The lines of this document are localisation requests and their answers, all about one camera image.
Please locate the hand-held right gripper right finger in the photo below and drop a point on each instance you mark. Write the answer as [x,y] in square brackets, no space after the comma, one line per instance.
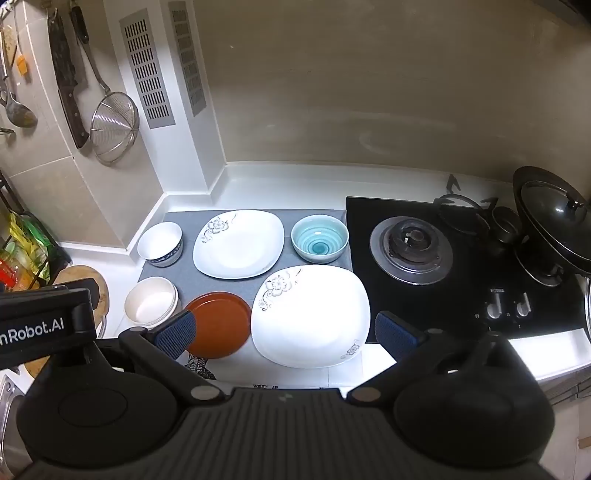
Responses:
[396,334]

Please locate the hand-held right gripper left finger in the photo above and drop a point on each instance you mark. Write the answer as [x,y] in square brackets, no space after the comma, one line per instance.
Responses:
[178,333]

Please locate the cream bowl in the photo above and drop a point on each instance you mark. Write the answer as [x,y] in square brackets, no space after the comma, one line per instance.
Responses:
[150,304]

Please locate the round brown plate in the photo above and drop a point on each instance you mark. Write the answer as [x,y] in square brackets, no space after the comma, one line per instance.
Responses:
[221,323]

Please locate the square white floral plate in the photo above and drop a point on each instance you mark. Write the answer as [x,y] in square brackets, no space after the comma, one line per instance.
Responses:
[240,244]
[314,314]

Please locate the white bowl with blue rim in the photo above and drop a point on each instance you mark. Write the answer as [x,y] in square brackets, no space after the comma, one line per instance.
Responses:
[159,240]

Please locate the black white patterned cloth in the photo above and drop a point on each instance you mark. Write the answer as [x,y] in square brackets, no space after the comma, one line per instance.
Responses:
[201,367]

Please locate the grey mat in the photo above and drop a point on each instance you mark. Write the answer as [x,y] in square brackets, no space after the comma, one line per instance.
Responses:
[191,279]

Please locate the red packet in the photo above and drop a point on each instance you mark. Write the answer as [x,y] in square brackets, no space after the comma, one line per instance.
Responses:
[7,272]

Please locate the round wooden cutting board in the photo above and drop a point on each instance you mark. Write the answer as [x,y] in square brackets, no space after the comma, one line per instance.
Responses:
[104,300]

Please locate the black glass gas stove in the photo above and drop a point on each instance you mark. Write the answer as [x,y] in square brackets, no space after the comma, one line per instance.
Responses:
[461,300]

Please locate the silver stove burner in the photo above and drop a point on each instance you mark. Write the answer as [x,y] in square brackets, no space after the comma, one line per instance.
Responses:
[411,249]

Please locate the yellow green packet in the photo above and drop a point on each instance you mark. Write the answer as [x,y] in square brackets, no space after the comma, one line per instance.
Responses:
[30,240]

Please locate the silver stove knob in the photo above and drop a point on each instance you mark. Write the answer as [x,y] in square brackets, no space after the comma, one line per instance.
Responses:
[494,305]
[523,304]

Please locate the teal striped bowl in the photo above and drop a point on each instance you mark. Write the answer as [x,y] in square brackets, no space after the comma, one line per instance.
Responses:
[319,237]

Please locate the black pan support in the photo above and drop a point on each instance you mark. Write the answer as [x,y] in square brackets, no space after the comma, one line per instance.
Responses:
[455,201]

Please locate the small dark pot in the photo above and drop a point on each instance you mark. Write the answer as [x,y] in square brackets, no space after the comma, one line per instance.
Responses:
[504,224]

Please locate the black wok with glass lid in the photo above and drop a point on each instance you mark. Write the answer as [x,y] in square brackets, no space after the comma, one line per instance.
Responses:
[549,217]

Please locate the metal ladle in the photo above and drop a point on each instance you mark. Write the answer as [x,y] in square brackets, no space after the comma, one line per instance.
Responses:
[21,113]

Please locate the orange hanging tool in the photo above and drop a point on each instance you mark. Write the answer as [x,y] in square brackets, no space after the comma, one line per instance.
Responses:
[21,64]

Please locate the grey vent grille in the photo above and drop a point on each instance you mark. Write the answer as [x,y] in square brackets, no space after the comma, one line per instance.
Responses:
[147,69]

